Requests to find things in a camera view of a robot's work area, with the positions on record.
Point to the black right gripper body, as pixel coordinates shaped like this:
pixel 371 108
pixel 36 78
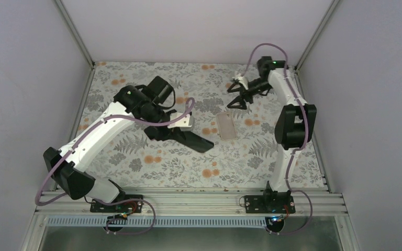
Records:
pixel 263 86

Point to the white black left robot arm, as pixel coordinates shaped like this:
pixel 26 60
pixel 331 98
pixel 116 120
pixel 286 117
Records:
pixel 142 104

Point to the beige phone case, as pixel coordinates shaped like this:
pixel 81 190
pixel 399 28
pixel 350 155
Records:
pixel 226 126

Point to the slotted grey cable duct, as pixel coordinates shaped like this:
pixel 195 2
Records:
pixel 159 221

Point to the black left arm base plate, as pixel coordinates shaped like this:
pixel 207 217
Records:
pixel 133 206

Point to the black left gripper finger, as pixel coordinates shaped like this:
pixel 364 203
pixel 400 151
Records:
pixel 158 133
pixel 188 138

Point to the aluminium front rail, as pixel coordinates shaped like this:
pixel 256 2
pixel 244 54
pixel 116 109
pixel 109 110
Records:
pixel 208 202

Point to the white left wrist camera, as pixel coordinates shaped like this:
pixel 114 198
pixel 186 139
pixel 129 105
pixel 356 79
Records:
pixel 184 124

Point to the aluminium frame post right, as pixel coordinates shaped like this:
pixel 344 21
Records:
pixel 320 28

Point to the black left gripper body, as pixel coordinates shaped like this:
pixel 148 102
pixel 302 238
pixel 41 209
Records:
pixel 153 115

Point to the aluminium frame post left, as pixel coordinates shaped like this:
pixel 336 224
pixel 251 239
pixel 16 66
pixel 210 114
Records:
pixel 74 32

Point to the aluminium frame post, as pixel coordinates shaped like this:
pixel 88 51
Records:
pixel 74 32
pixel 320 28

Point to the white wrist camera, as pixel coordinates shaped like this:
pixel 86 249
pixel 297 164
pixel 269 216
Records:
pixel 240 79
pixel 184 124

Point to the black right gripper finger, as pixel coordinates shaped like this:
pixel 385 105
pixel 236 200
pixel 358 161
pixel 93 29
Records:
pixel 240 102
pixel 237 87

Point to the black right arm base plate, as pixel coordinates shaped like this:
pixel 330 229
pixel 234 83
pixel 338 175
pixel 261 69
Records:
pixel 258 204

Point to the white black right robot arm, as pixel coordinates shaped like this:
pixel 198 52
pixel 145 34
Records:
pixel 293 130

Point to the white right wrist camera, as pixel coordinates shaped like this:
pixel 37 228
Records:
pixel 240 79

